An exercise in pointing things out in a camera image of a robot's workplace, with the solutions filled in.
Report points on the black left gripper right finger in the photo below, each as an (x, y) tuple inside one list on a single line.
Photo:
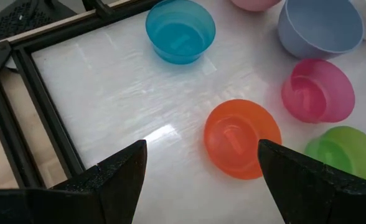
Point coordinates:
[(310, 193)]

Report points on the blue-grey opaque bowl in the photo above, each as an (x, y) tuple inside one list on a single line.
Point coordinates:
[(320, 31)]

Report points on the green translucent plastic bowl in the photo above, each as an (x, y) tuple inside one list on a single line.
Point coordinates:
[(351, 146)]

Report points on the magenta translucent plastic bowl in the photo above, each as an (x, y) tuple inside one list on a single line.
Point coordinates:
[(320, 90)]

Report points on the pink opaque bowl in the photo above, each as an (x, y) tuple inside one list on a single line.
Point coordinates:
[(254, 4)]

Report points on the orange translucent plastic bowl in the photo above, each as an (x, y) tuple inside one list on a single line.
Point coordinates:
[(232, 140)]

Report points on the black metal table frame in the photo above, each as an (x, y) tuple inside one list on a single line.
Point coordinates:
[(46, 109)]

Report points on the teal translucent plastic bowl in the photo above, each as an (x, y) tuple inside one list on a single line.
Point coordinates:
[(180, 34)]

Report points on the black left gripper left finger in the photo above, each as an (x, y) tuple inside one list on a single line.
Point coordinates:
[(102, 193)]

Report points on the black perforated computer case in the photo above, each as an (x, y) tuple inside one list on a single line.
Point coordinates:
[(15, 21)]

